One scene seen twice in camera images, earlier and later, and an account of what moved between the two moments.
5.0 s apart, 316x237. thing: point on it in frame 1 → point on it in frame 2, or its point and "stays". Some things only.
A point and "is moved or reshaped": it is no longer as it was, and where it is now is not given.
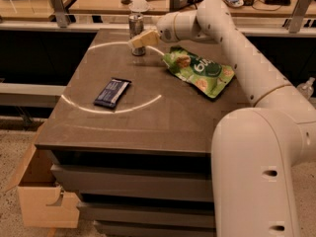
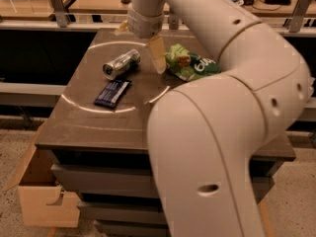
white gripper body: (165, 27) → (144, 26)
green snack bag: (203, 75) stays
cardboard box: (41, 200) stays
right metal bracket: (294, 23) stays
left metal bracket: (61, 17) stays
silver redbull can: (135, 31) is moved or reshaped
